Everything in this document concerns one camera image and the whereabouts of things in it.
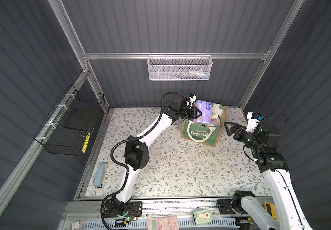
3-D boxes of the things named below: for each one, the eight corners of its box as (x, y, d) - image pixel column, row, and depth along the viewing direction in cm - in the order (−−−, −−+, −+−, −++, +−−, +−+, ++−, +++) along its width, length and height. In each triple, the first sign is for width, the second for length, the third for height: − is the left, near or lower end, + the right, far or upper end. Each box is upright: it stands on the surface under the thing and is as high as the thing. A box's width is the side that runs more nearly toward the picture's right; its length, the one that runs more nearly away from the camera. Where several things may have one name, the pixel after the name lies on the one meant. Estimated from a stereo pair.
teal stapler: (92, 189, 82) (88, 186, 78) (99, 166, 91) (96, 162, 87) (103, 189, 82) (99, 186, 78) (109, 166, 91) (106, 162, 87)
